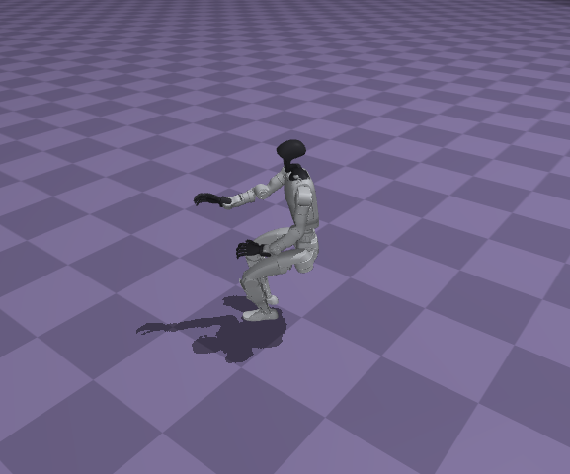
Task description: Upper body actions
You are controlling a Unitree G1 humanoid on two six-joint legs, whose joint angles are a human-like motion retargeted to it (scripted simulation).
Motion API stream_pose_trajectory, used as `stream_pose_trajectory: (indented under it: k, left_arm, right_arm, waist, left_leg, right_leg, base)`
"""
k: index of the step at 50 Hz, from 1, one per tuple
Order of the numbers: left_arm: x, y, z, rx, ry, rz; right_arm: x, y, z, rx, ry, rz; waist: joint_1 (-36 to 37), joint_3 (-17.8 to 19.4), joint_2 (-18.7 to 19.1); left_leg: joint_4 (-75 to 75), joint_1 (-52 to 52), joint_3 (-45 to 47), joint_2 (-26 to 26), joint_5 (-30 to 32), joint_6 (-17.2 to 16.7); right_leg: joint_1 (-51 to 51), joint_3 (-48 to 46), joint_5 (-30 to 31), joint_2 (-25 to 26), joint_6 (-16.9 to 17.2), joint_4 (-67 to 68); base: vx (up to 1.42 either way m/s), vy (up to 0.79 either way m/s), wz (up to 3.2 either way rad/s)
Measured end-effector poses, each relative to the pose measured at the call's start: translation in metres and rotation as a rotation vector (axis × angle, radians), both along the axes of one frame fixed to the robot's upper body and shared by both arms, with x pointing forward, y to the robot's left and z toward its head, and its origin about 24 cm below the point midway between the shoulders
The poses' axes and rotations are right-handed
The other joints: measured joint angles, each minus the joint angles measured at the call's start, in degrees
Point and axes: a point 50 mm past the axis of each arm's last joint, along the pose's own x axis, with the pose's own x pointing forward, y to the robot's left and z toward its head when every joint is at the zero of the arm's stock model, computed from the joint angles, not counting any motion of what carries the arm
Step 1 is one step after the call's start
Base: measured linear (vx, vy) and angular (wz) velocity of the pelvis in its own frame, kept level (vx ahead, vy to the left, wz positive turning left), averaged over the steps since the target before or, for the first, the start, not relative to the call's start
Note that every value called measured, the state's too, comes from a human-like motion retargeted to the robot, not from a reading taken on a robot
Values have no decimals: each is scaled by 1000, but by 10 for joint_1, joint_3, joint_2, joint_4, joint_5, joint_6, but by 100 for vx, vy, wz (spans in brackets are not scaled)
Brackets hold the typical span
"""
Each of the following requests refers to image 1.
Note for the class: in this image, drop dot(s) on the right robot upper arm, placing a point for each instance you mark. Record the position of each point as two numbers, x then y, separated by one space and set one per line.
263 191

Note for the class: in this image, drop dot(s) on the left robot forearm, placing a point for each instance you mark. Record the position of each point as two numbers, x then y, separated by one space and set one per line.
286 241

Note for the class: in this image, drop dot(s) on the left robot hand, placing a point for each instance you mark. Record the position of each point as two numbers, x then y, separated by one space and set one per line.
251 248

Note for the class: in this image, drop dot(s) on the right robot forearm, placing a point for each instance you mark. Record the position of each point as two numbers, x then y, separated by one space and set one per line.
241 199

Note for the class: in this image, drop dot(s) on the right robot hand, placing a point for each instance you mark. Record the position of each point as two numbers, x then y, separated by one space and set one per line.
211 199

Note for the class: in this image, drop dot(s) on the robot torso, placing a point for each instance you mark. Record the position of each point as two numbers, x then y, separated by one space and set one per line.
309 241

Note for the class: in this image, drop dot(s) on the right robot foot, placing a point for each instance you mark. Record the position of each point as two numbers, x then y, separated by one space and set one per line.
272 300

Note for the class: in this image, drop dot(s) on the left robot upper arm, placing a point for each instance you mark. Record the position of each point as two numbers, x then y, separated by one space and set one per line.
303 201

